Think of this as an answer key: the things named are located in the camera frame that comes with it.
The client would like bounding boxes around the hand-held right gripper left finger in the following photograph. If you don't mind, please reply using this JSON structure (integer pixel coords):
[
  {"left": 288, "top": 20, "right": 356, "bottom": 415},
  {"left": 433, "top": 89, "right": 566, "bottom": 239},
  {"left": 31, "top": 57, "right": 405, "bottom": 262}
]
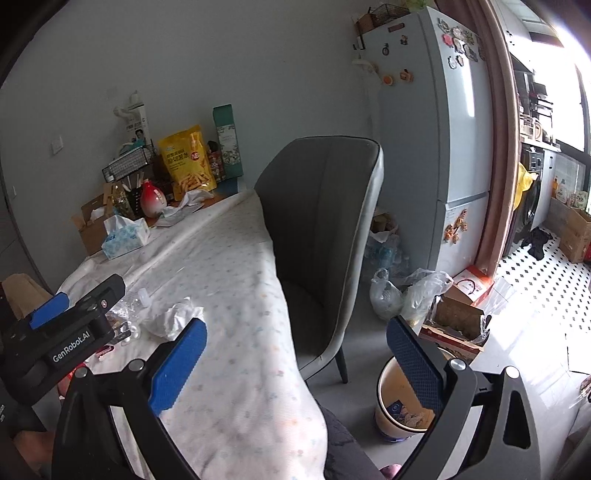
[{"left": 52, "top": 318, "right": 208, "bottom": 480}]

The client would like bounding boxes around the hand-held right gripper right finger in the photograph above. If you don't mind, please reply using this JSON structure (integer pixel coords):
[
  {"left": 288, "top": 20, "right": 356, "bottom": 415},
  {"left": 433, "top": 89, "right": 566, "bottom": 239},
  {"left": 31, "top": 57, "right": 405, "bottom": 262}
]
[{"left": 385, "top": 316, "right": 542, "bottom": 480}]

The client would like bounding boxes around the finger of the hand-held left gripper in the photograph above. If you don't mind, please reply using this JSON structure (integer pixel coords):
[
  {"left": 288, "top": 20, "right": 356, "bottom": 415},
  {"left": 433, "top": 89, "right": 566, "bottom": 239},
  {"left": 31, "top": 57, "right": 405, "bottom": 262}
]
[
  {"left": 28, "top": 293, "right": 71, "bottom": 330},
  {"left": 58, "top": 274, "right": 127, "bottom": 324}
]

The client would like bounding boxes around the white tissue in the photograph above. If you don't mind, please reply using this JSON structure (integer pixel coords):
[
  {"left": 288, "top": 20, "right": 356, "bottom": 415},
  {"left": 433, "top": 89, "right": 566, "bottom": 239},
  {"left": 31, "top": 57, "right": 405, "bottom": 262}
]
[{"left": 142, "top": 296, "right": 206, "bottom": 340}]

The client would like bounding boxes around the cream round bin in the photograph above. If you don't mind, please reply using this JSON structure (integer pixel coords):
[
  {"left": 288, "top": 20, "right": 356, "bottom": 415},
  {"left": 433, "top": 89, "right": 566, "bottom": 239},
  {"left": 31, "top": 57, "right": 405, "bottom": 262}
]
[{"left": 374, "top": 348, "right": 462, "bottom": 443}]

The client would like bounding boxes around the tan cardboard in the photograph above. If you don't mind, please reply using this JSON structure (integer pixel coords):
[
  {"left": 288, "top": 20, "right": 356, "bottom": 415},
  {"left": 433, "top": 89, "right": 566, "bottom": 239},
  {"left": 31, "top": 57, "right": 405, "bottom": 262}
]
[{"left": 2, "top": 274, "right": 54, "bottom": 319}]

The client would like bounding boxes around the clear plastic wrapper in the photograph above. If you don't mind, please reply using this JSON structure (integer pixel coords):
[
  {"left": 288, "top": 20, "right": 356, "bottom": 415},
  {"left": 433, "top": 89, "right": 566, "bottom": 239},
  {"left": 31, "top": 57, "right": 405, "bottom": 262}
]
[{"left": 104, "top": 287, "right": 153, "bottom": 347}]

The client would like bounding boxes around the blue tissue box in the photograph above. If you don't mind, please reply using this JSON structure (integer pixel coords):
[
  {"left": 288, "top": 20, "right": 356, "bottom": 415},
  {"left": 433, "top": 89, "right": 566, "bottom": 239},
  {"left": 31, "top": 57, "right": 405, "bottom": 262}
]
[{"left": 100, "top": 215, "right": 151, "bottom": 260}]

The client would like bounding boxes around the small brown cardboard box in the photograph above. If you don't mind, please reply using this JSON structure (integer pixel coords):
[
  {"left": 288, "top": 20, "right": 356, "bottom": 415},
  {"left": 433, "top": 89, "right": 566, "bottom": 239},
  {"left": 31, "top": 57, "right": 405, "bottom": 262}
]
[{"left": 71, "top": 194, "right": 112, "bottom": 256}]

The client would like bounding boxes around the open printed cardboard box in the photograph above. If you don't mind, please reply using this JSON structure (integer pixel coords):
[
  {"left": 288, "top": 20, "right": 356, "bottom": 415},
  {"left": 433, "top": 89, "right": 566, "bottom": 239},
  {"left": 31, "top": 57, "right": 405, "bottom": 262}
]
[{"left": 419, "top": 295, "right": 491, "bottom": 363}]

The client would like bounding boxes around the white plastic bag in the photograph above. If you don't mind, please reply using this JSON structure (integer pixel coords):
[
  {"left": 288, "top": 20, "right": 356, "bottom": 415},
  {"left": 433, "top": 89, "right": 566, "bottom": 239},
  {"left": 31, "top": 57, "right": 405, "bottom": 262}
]
[{"left": 369, "top": 268, "right": 407, "bottom": 321}]

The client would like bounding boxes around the clear plastic bag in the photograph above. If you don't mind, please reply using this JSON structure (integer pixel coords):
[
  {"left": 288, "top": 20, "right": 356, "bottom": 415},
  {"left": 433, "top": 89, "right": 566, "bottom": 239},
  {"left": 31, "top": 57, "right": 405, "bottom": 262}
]
[{"left": 399, "top": 268, "right": 454, "bottom": 324}]

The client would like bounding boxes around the black utensil holder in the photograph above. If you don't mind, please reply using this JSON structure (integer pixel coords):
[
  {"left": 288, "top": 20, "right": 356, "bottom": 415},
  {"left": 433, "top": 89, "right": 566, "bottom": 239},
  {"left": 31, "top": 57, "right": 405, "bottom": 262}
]
[{"left": 126, "top": 173, "right": 147, "bottom": 220}]

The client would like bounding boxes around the person's dark trouser leg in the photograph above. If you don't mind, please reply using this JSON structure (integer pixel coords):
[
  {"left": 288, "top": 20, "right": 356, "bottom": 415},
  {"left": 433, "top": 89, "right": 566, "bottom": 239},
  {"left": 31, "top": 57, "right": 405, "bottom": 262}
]
[{"left": 318, "top": 399, "right": 384, "bottom": 480}]

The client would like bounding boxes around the white orange carton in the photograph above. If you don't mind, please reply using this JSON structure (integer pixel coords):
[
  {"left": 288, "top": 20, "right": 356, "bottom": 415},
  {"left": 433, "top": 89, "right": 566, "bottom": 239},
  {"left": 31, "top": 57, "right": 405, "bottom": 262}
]
[{"left": 450, "top": 265, "right": 496, "bottom": 308}]

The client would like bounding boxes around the red white peach-shaped vase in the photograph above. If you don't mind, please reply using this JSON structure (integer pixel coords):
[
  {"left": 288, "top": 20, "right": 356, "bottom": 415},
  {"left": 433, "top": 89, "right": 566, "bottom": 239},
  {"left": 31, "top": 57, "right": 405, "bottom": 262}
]
[{"left": 140, "top": 180, "right": 168, "bottom": 217}]

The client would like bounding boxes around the crumpled white plastic sheet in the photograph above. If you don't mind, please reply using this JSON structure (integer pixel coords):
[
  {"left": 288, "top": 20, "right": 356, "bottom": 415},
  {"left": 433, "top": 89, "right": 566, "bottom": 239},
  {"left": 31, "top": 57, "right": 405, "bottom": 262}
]
[{"left": 152, "top": 188, "right": 215, "bottom": 228}]

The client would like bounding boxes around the pack of water bottles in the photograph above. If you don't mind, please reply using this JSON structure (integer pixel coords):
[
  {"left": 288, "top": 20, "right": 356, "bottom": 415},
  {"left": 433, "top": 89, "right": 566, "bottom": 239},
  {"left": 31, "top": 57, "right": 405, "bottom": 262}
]
[{"left": 365, "top": 231, "right": 409, "bottom": 278}]

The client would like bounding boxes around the cluster of figure magnets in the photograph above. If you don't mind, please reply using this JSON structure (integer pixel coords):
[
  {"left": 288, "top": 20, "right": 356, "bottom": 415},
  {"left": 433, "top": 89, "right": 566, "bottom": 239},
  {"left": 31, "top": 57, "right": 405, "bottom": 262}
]
[{"left": 441, "top": 209, "right": 471, "bottom": 245}]

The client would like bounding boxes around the plastic bag with boxes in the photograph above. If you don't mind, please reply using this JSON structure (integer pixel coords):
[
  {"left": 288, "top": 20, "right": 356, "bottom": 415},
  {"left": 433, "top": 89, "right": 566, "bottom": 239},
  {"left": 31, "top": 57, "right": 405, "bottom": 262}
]
[{"left": 369, "top": 208, "right": 399, "bottom": 238}]

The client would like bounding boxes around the yellow snack bag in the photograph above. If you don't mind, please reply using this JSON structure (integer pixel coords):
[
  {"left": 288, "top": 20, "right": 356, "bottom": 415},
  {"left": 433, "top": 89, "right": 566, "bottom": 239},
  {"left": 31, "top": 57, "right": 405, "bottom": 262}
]
[{"left": 158, "top": 124, "right": 218, "bottom": 201}]

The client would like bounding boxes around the white picture box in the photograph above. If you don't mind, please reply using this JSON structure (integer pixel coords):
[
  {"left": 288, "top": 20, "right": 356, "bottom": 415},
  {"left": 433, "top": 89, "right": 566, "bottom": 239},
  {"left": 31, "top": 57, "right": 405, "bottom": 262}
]
[{"left": 124, "top": 104, "right": 152, "bottom": 148}]

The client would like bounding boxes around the red snack canister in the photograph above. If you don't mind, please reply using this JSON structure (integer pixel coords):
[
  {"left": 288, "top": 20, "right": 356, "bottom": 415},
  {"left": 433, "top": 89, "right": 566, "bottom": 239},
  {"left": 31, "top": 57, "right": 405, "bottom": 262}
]
[{"left": 207, "top": 141, "right": 226, "bottom": 182}]

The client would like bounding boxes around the black cloth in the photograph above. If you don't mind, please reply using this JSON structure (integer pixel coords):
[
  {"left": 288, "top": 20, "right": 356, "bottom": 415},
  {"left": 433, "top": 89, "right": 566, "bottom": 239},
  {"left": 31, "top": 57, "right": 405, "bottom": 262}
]
[{"left": 522, "top": 227, "right": 554, "bottom": 259}]

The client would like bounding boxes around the gray upholstered chair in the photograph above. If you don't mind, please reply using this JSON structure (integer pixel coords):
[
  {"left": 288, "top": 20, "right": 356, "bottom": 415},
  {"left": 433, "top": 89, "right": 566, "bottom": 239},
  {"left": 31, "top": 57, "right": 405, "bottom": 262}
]
[{"left": 254, "top": 136, "right": 385, "bottom": 385}]

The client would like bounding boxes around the tall green box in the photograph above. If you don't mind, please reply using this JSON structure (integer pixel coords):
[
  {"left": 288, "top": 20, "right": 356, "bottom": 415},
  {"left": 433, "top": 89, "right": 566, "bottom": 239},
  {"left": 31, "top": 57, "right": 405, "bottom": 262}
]
[{"left": 212, "top": 104, "right": 245, "bottom": 181}]

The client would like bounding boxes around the black washing machine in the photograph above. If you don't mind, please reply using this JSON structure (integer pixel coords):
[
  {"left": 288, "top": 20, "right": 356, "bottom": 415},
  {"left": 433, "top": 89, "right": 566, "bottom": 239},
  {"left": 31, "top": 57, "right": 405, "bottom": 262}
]
[{"left": 510, "top": 178, "right": 548, "bottom": 241}]

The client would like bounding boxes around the large brown cardboard box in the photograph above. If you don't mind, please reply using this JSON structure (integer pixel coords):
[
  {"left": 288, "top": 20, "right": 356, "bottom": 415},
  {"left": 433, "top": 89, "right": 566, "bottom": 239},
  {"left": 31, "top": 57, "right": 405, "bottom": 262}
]
[{"left": 547, "top": 196, "right": 591, "bottom": 264}]

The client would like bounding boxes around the yellow cloth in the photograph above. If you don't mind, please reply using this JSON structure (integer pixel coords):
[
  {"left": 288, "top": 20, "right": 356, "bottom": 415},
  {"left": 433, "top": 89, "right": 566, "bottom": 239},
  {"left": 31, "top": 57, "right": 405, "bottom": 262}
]
[{"left": 513, "top": 161, "right": 536, "bottom": 213}]

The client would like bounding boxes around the light blue refrigerator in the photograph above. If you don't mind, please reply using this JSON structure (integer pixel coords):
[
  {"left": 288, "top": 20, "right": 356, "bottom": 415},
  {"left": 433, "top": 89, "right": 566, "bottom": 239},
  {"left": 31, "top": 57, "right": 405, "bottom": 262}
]
[{"left": 369, "top": 7, "right": 491, "bottom": 278}]

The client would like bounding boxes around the white cabinet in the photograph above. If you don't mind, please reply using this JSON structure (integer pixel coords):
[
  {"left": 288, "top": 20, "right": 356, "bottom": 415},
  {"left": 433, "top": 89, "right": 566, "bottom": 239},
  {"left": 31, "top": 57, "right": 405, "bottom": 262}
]
[{"left": 542, "top": 148, "right": 561, "bottom": 227}]

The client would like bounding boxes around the kitchen appliance rack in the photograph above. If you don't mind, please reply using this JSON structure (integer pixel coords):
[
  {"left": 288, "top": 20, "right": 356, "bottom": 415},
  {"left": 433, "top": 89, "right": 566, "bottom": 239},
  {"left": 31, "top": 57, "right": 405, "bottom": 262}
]
[{"left": 512, "top": 69, "right": 561, "bottom": 148}]

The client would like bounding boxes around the group of fridge magnets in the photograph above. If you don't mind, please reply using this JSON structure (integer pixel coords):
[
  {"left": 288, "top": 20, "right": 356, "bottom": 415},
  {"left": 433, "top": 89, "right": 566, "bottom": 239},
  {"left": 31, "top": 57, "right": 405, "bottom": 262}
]
[{"left": 438, "top": 25, "right": 485, "bottom": 70}]

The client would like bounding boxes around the black wire basket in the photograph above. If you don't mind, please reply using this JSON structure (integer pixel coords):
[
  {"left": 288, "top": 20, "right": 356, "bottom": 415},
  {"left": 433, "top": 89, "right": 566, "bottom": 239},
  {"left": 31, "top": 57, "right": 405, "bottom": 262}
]
[{"left": 102, "top": 145, "right": 157, "bottom": 183}]

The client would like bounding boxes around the dark wire basket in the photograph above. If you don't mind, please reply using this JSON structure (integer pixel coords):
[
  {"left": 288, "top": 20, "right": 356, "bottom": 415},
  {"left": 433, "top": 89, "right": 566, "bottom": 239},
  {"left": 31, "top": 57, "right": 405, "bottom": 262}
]
[{"left": 369, "top": 4, "right": 416, "bottom": 28}]

